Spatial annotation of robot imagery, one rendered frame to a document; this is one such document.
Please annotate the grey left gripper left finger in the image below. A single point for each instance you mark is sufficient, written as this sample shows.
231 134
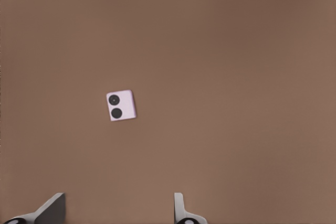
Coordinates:
50 209

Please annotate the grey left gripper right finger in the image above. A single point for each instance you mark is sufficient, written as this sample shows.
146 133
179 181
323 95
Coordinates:
181 209

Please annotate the pink folded flip phone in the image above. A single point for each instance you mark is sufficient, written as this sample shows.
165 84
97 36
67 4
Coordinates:
125 106

